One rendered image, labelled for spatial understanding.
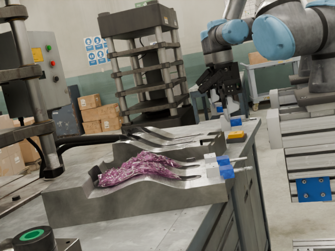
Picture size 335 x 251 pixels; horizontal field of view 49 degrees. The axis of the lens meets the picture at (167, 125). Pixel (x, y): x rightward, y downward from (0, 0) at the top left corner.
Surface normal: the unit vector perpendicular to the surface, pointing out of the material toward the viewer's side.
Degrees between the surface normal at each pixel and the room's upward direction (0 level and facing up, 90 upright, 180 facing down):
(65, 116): 90
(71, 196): 90
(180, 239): 0
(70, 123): 91
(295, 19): 70
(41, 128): 90
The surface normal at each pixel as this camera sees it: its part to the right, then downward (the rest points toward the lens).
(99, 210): -0.06, 0.18
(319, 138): -0.28, 0.22
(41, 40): 0.92, -0.11
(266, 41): -0.90, 0.35
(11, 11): 0.39, 0.08
